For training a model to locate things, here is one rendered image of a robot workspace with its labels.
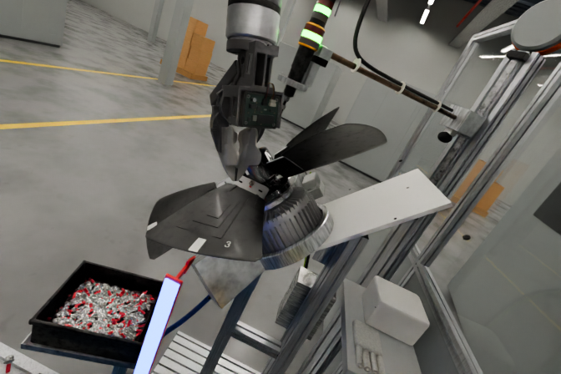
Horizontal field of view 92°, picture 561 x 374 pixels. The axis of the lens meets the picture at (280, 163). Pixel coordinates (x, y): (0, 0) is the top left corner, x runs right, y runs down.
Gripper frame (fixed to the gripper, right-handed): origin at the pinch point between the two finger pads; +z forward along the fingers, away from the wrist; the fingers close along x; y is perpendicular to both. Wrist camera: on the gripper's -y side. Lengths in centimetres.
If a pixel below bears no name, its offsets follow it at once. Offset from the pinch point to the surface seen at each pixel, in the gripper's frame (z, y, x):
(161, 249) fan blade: 28.7, -27.7, -6.1
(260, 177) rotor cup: 7.4, -19.3, 16.4
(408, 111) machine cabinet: -30, -289, 492
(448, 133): -10, -3, 74
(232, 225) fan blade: 12.0, -3.9, 2.5
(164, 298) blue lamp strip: 15.2, 7.5, -11.8
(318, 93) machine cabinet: -55, -562, 480
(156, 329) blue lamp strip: 21.1, 6.2, -12.4
